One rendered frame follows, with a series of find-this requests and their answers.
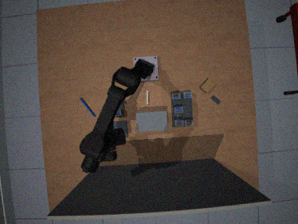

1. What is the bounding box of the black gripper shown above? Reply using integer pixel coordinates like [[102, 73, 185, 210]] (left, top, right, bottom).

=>
[[104, 122, 117, 161]]

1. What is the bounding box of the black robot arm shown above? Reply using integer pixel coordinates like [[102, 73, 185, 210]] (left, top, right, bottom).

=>
[[80, 59, 154, 173]]

